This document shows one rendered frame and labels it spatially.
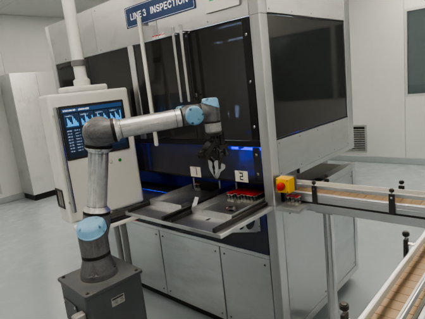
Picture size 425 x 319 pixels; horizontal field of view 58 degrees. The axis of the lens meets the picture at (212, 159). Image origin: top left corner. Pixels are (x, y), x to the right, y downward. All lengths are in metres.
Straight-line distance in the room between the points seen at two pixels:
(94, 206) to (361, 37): 5.47
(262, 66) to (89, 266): 1.15
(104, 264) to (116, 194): 0.90
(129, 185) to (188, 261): 0.62
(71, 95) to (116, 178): 0.57
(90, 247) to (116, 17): 1.55
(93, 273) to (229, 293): 1.00
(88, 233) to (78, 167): 0.82
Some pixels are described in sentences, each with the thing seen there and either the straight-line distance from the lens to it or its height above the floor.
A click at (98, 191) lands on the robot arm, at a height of 1.12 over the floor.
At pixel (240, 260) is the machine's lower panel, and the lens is 2.22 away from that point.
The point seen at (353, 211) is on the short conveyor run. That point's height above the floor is 0.87.
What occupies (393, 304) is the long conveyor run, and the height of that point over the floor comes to 0.93.
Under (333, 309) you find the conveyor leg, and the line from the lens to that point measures 2.21.
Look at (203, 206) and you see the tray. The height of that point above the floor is 0.90.
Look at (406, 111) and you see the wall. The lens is 6.38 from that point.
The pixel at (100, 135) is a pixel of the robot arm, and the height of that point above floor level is 1.36.
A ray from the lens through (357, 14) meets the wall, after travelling 6.61.
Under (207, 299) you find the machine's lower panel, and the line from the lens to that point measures 2.56.
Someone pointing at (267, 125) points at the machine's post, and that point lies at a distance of 1.85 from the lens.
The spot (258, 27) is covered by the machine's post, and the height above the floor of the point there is 1.74.
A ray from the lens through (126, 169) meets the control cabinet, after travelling 2.48.
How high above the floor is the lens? 1.51
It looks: 11 degrees down
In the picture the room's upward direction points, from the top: 6 degrees counter-clockwise
